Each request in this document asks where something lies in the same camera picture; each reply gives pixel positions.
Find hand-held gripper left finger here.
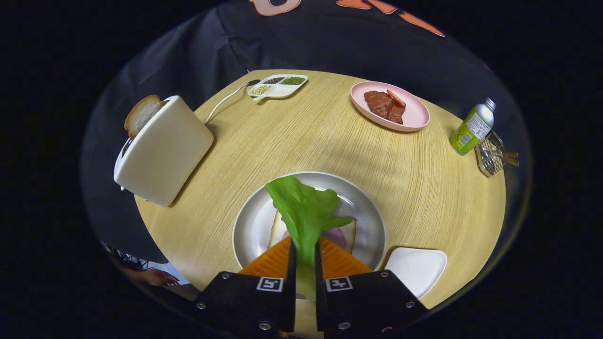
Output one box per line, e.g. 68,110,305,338
196,236,296,336

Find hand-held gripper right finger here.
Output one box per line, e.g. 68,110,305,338
315,236,430,337

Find green lettuce leaf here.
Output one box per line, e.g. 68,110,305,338
265,176,354,299

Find white bread slice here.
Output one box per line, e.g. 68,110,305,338
124,95,166,140

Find toast slice with crust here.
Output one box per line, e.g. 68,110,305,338
268,210,357,255

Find large white round plate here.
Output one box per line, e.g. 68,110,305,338
232,171,388,273

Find small white dish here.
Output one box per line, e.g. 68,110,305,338
384,247,448,299

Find white toaster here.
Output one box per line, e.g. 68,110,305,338
114,96,214,208

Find brown meat piece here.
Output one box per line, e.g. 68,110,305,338
363,90,406,125

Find white divided tray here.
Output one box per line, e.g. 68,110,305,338
248,74,309,101

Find pink plate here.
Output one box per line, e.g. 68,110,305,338
350,81,431,132

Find green label bottle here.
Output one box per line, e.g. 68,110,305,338
449,97,497,156

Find white toaster cable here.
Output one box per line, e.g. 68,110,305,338
204,79,261,125

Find small wire basket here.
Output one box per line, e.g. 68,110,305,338
475,130,520,178

